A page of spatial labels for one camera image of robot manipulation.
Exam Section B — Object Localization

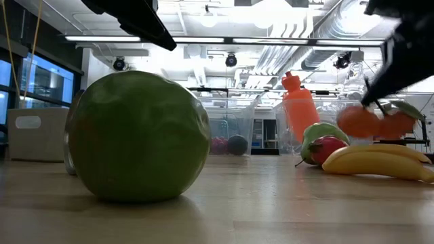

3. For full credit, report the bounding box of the orange mandarin pair with leaf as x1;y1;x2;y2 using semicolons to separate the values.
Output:
336;100;427;140

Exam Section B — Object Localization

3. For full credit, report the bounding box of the yellow extension cable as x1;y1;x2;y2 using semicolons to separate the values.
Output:
1;0;43;109

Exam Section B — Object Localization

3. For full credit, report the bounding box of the red apple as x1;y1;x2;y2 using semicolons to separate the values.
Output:
308;135;349;166

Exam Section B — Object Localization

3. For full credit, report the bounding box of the clear plastic storage bin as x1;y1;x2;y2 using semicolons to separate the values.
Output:
198;96;260;157
274;98;408;157

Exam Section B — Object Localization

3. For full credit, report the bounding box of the yellow banana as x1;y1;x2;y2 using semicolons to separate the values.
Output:
321;144;434;184

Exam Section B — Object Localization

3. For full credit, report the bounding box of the black aluminium table frame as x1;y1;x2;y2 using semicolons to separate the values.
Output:
250;148;281;156

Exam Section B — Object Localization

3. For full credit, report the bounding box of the coral plastic squeeze bottle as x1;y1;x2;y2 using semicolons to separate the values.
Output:
281;70;321;143

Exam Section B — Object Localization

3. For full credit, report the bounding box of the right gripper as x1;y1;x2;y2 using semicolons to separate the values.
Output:
360;0;434;108

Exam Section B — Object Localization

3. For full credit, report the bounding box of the green pear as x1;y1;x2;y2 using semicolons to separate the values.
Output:
294;122;350;167

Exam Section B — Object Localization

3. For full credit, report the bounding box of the red grape bunch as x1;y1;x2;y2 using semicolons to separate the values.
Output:
210;136;229;155

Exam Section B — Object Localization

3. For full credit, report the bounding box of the small dark green watermelon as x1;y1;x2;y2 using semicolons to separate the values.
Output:
226;134;250;156

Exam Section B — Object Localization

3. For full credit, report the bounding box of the green apple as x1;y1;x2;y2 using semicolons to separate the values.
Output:
67;70;212;203

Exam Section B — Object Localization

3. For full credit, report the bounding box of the clear tray with cans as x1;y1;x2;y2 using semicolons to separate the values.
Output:
7;107;71;163

